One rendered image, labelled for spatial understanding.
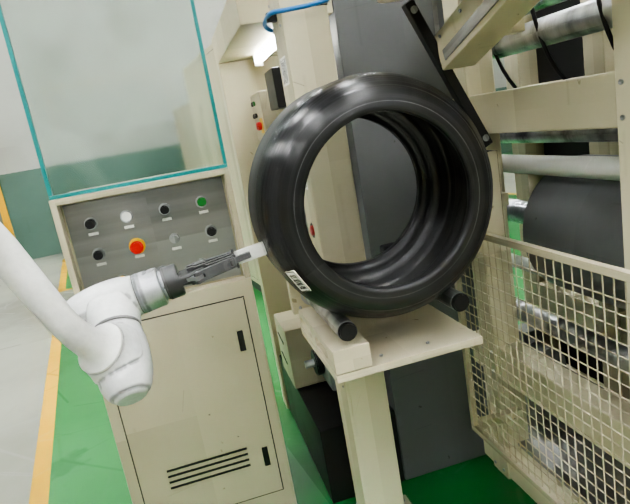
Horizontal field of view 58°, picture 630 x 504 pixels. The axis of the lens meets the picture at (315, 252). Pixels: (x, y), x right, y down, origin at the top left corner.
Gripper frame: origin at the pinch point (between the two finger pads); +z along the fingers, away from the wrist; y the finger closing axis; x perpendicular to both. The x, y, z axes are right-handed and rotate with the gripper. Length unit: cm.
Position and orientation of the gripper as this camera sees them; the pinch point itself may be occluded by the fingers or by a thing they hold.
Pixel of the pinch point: (250, 252)
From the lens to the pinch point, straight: 129.6
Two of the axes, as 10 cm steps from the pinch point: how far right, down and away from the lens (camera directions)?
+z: 9.2, -3.5, 1.8
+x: 3.0, 9.2, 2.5
